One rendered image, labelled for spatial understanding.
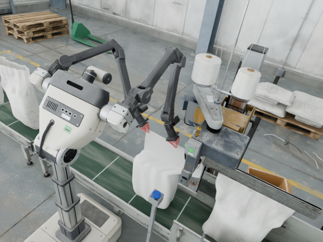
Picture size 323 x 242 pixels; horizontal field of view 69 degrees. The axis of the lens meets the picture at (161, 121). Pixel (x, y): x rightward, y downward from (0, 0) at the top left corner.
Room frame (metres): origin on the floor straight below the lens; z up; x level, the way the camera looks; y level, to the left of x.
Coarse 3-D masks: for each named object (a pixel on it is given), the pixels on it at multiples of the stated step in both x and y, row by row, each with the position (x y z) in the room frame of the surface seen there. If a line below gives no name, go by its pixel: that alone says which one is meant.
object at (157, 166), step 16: (144, 144) 1.39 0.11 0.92; (160, 144) 1.33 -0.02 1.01; (144, 160) 1.31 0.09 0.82; (160, 160) 1.30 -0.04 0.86; (176, 160) 1.26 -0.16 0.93; (144, 176) 1.27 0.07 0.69; (160, 176) 1.22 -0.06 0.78; (176, 176) 1.24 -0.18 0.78; (192, 176) 1.19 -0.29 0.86; (144, 192) 1.25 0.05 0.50
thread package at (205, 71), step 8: (200, 56) 1.42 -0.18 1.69; (208, 56) 1.44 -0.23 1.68; (216, 56) 1.47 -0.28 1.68; (200, 64) 1.36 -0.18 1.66; (208, 64) 1.34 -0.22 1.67; (216, 64) 1.36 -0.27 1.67; (192, 72) 1.41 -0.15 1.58; (200, 72) 1.35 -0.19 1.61; (208, 72) 1.34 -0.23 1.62; (216, 72) 1.37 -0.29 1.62; (200, 80) 1.35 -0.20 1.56; (208, 80) 1.34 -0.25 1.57
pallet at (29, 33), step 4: (4, 24) 5.54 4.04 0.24; (8, 24) 5.51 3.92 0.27; (36, 24) 5.80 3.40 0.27; (40, 24) 5.82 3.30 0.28; (64, 24) 6.18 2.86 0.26; (8, 28) 5.53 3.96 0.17; (12, 28) 5.62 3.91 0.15; (16, 28) 5.36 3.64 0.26; (40, 28) 5.54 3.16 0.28; (44, 28) 5.63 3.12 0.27; (48, 28) 5.73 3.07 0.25; (60, 28) 6.11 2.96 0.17; (64, 28) 6.17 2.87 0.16; (16, 32) 5.37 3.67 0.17; (20, 32) 5.40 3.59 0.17; (24, 32) 5.25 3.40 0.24; (28, 32) 5.25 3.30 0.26; (32, 32) 5.33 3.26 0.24; (44, 32) 5.65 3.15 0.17; (48, 32) 5.71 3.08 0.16; (28, 36) 5.23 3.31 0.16
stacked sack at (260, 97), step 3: (273, 84) 4.12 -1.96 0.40; (279, 87) 4.03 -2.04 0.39; (255, 96) 3.69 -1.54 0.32; (258, 96) 3.69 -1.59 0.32; (261, 96) 3.68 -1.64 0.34; (261, 99) 3.66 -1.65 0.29; (264, 99) 3.61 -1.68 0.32; (267, 99) 3.61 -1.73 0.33; (270, 99) 3.60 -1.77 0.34; (267, 102) 3.61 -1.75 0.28; (270, 102) 3.58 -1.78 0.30; (273, 102) 3.56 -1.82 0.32; (276, 102) 3.54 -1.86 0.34
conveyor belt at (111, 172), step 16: (96, 144) 1.87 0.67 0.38; (80, 160) 1.60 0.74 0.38; (96, 160) 1.64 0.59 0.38; (112, 160) 1.67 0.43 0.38; (96, 176) 1.44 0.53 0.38; (112, 176) 1.47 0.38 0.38; (128, 176) 1.50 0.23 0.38; (112, 192) 1.29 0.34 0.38; (128, 192) 1.32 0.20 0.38; (176, 192) 1.40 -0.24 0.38; (144, 208) 1.18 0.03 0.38; (160, 208) 1.20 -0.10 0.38; (176, 208) 1.23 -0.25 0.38; (192, 208) 1.25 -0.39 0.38; (208, 208) 1.28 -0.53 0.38; (192, 224) 1.10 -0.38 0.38; (208, 240) 0.99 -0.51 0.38
